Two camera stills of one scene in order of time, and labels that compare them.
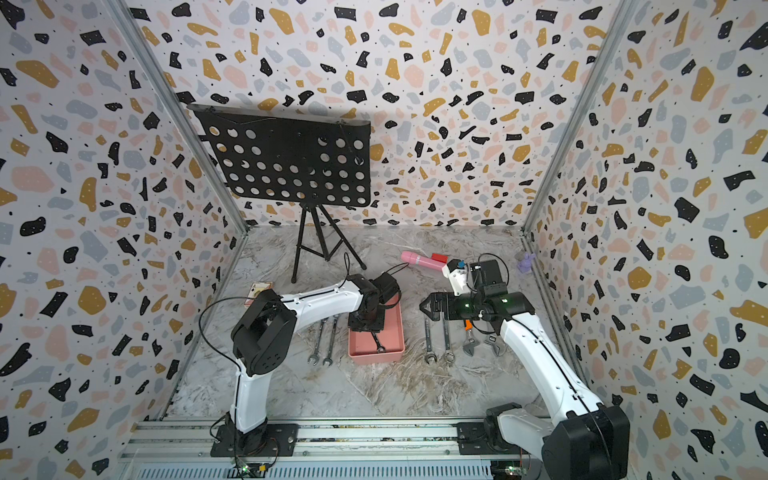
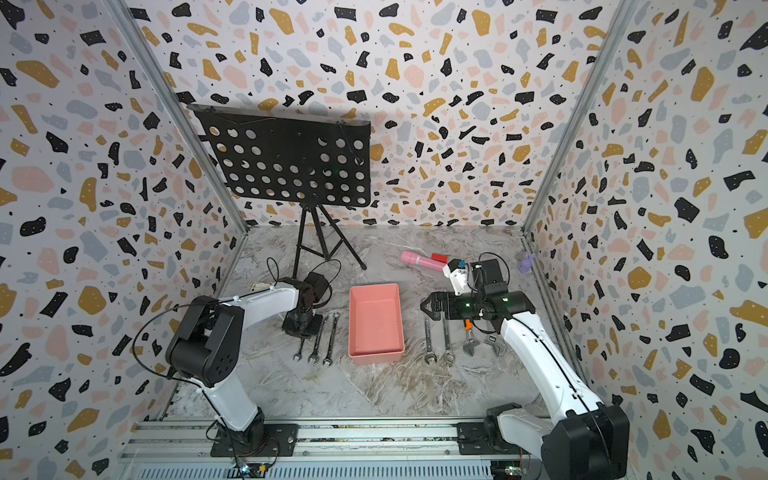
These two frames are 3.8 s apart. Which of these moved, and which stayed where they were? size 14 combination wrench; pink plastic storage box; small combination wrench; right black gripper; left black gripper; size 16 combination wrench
Moved: left black gripper; small combination wrench
Stayed: size 14 combination wrench; pink plastic storage box; size 16 combination wrench; right black gripper
